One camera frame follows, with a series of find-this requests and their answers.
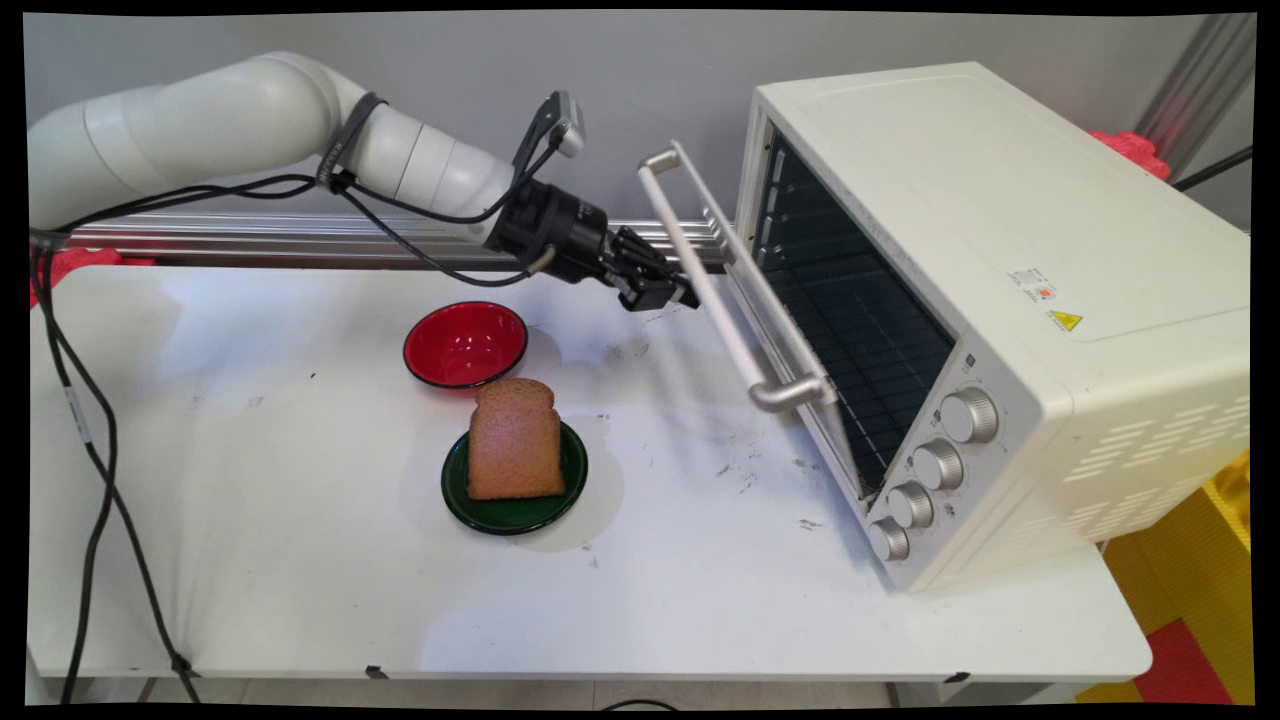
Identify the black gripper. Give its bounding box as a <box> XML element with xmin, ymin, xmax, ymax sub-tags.
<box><xmin>485</xmin><ymin>180</ymin><xmax>701</xmax><ymax>313</ymax></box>

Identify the red bowl black rim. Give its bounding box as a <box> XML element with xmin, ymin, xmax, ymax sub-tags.
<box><xmin>403</xmin><ymin>301</ymin><xmax>529</xmax><ymax>390</ymax></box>

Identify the brown bread slice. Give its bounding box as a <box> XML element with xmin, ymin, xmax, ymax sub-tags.
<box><xmin>467</xmin><ymin>378</ymin><xmax>567</xmax><ymax>501</ymax></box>

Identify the dark green plate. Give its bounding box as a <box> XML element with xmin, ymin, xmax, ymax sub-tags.
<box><xmin>441</xmin><ymin>420</ymin><xmax>589</xmax><ymax>536</ymax></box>

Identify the silver oven knob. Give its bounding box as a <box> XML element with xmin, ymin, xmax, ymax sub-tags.
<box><xmin>911</xmin><ymin>439</ymin><xmax>965</xmax><ymax>492</ymax></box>
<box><xmin>940</xmin><ymin>387</ymin><xmax>1000</xmax><ymax>445</ymax></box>
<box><xmin>867</xmin><ymin>516</ymin><xmax>912</xmax><ymax>563</ymax></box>
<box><xmin>886</xmin><ymin>481</ymin><xmax>935</xmax><ymax>530</ymax></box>

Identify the white toaster oven body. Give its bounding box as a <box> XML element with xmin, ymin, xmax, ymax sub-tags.
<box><xmin>733</xmin><ymin>62</ymin><xmax>1251</xmax><ymax>594</ymax></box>

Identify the red crumpled cloth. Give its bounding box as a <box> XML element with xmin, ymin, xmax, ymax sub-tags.
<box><xmin>30</xmin><ymin>247</ymin><xmax>157</xmax><ymax>307</ymax></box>
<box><xmin>1088</xmin><ymin>129</ymin><xmax>1172</xmax><ymax>183</ymax></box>

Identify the yellow foam floor mat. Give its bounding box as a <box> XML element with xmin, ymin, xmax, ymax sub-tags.
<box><xmin>1075</xmin><ymin>450</ymin><xmax>1253</xmax><ymax>705</ymax></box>

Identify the red foam floor mat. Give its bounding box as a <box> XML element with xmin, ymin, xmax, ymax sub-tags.
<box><xmin>1133</xmin><ymin>618</ymin><xmax>1237</xmax><ymax>706</ymax></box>

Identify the white oven door with handle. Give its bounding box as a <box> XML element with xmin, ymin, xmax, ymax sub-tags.
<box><xmin>638</xmin><ymin>140</ymin><xmax>881</xmax><ymax>501</ymax></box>

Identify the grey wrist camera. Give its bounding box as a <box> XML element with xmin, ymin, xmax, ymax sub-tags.
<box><xmin>515</xmin><ymin>90</ymin><xmax>587</xmax><ymax>161</ymax></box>

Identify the black camera cable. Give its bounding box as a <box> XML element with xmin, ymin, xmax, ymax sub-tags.
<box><xmin>345</xmin><ymin>130</ymin><xmax>566</xmax><ymax>227</ymax></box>

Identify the metal wire oven rack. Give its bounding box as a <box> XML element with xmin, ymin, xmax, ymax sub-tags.
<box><xmin>762</xmin><ymin>225</ymin><xmax>953</xmax><ymax>481</ymax></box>

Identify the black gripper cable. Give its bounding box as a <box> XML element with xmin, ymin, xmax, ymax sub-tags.
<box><xmin>335</xmin><ymin>185</ymin><xmax>557</xmax><ymax>289</ymax></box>

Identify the black velcro arm strap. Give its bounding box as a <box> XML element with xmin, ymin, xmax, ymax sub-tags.
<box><xmin>316</xmin><ymin>92</ymin><xmax>389</xmax><ymax>193</ymax></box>

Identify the aluminium profile rail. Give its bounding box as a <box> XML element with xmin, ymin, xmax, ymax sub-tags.
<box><xmin>60</xmin><ymin>210</ymin><xmax>736</xmax><ymax>271</ymax></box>

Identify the thin black wall cable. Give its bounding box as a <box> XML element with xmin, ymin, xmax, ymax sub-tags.
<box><xmin>1173</xmin><ymin>146</ymin><xmax>1253</xmax><ymax>192</ymax></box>

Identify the black hanging cable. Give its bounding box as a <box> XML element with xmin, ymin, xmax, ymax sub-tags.
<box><xmin>30</xmin><ymin>175</ymin><xmax>321</xmax><ymax>706</ymax></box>

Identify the aluminium profile post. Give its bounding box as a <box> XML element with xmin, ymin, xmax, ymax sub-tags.
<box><xmin>1135</xmin><ymin>14</ymin><xmax>1257</xmax><ymax>173</ymax></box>

